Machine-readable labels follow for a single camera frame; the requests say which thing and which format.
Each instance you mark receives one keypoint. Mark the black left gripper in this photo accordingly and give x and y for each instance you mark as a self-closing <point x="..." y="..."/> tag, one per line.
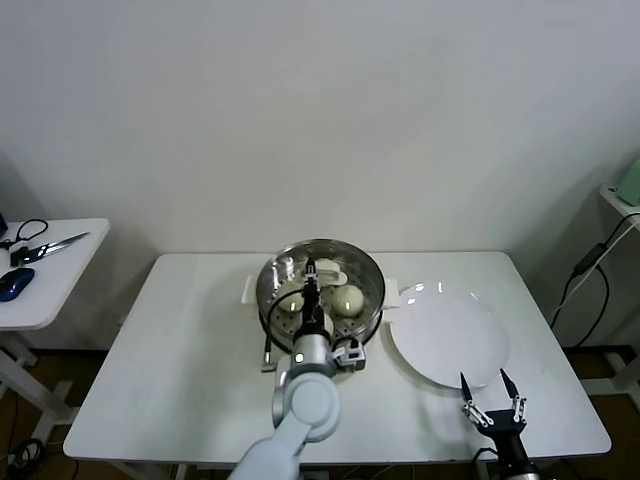
<point x="311" y="310"/>

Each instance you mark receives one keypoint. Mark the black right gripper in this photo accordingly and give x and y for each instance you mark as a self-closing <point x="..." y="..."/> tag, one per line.
<point x="505" y="430"/>

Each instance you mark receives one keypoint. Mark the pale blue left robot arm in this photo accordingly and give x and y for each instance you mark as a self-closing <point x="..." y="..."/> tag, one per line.
<point x="307" y="405"/>

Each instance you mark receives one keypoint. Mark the stainless steel steamer basket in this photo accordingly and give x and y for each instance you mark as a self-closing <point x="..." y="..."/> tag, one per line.
<point x="392" y="295"/>

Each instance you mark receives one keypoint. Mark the large white round plate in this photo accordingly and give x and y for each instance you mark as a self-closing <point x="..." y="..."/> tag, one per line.
<point x="450" y="335"/>

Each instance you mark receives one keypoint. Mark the black power adapter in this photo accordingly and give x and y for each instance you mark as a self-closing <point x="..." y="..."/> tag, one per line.
<point x="587" y="259"/>

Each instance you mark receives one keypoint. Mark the small white side table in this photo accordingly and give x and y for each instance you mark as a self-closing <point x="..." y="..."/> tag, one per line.
<point x="60" y="280"/>

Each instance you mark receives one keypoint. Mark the pale green appliance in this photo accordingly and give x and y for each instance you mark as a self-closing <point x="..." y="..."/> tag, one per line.
<point x="631" y="185"/>

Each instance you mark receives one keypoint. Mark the blue computer mouse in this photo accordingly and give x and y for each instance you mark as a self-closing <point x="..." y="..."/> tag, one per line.
<point x="15" y="284"/>

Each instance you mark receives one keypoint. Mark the black device at edge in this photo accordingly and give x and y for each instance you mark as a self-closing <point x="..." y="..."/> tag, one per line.
<point x="2" y="225"/>

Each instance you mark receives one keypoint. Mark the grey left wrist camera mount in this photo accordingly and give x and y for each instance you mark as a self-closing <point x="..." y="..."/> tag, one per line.
<point x="351" y="355"/>

